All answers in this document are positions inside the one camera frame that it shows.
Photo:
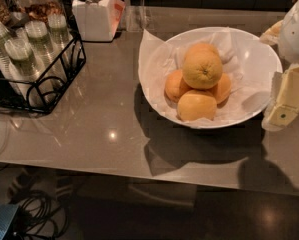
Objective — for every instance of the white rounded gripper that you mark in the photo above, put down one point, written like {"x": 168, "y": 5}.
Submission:
{"x": 295, "y": 34}

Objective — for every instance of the orange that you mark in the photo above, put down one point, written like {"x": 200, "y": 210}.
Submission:
{"x": 222, "y": 89}
{"x": 175, "y": 86}
{"x": 194, "y": 105}
{"x": 202, "y": 70}
{"x": 201, "y": 48}

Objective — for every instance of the white bowl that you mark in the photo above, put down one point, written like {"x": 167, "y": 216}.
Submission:
{"x": 255, "y": 64}

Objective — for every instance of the white ceramic canister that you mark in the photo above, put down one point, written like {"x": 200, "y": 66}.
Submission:
{"x": 98, "y": 20}

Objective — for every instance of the plastic cup stack right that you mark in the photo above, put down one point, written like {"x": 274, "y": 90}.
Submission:
{"x": 58, "y": 28}

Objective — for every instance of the plastic cup stack middle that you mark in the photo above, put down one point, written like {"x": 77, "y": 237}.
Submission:
{"x": 40, "y": 41}

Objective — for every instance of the glass jar with snacks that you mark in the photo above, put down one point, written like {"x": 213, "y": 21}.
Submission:
{"x": 37, "y": 9}

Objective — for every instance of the plastic cup stack left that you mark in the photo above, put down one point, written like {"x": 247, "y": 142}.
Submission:
{"x": 4, "y": 58}

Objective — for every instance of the blue box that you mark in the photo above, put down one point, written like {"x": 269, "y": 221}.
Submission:
{"x": 7, "y": 217}

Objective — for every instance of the black wire rack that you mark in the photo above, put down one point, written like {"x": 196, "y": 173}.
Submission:
{"x": 42, "y": 94}

